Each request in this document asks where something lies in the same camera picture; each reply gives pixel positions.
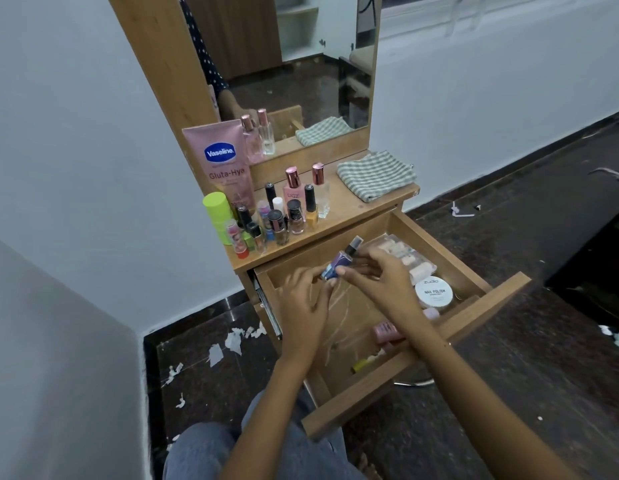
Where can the person's left hand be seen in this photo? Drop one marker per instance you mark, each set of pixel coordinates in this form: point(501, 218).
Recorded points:
point(302, 314)

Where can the person's right hand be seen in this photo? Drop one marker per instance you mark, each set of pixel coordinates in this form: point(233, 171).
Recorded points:
point(389, 289)

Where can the clear box of mini bottles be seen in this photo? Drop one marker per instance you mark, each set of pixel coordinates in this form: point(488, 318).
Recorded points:
point(414, 259)

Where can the pink bottle with white cap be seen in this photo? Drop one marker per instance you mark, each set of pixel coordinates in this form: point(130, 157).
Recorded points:
point(387, 333)

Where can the white round jar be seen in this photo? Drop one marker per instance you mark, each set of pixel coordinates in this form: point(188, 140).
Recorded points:
point(433, 293)

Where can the blue nail polish bottle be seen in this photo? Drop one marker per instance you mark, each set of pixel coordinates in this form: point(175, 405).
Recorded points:
point(337, 264)

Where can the yellow lip balm stick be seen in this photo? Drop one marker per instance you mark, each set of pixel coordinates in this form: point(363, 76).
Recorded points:
point(367, 362)

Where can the glitter capped nail polish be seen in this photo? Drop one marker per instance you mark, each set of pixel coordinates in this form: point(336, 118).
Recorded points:
point(278, 229)

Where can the small dark nail polish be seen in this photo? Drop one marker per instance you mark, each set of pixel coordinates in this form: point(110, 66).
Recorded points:
point(256, 237)

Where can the nude nail polish bottle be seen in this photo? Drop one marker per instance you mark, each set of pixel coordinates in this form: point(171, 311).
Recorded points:
point(296, 217)

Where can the wooden drawer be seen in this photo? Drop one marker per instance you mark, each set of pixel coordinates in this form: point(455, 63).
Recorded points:
point(489, 304)

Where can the yellow nail polish bottle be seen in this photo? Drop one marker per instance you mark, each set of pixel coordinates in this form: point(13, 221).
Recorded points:
point(311, 209)

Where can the white capped nail polish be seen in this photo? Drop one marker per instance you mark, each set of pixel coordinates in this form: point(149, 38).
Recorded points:
point(278, 203)

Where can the clear perfume bottle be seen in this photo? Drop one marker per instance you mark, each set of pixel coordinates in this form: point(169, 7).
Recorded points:
point(320, 192)

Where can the gold nail polish bottle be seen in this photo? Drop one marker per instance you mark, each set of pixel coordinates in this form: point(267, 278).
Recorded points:
point(270, 192)

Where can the pink perfume bottle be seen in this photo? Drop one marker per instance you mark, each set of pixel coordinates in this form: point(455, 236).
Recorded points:
point(293, 187)

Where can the green cylindrical stick container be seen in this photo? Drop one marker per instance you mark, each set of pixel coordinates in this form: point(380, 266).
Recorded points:
point(217, 209)

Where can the pink Vaseline lotion tube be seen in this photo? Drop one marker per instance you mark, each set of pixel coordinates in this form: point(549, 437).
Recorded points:
point(222, 169)

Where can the person's left forearm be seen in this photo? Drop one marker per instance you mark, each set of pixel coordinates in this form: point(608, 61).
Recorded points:
point(269, 419)

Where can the person's right forearm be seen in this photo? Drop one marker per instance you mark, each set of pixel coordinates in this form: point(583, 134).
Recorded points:
point(474, 404)

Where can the person's grey jeans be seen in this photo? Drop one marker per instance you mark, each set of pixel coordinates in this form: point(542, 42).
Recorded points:
point(204, 454)

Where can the torn white paper pile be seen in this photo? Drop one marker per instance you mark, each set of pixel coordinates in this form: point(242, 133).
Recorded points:
point(234, 339)

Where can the green checked cloth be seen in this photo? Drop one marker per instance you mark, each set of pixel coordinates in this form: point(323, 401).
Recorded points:
point(377, 177)

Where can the white paper scrap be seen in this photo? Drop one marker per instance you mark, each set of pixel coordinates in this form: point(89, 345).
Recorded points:
point(173, 441)
point(172, 374)
point(180, 401)

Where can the dressing table mirror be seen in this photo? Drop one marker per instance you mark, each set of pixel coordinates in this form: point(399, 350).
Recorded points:
point(299, 79)

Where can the crumpled white paper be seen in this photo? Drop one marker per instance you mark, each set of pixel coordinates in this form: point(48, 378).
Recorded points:
point(617, 338)

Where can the grey curved strip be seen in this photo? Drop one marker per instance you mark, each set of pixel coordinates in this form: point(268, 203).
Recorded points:
point(609, 172)

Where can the wooden dressing table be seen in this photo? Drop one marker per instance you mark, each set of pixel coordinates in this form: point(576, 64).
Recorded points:
point(174, 69)

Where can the white barred window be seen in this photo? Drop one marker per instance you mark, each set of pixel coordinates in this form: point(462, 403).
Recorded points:
point(439, 9)

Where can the metal drawer rail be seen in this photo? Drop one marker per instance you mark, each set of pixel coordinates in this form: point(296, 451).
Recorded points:
point(267, 304)

